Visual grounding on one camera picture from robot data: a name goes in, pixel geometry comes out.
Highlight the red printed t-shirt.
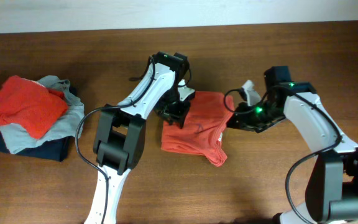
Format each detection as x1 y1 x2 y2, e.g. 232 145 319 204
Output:
161 91 234 167

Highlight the folded navy garment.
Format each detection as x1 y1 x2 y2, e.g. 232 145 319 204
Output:
0 133 72 162

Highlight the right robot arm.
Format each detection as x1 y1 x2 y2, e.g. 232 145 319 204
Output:
226 66 358 224

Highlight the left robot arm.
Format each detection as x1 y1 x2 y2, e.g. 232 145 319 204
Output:
85 52 195 224

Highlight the folded orange-red garment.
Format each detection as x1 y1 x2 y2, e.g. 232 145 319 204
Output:
0 76 68 139

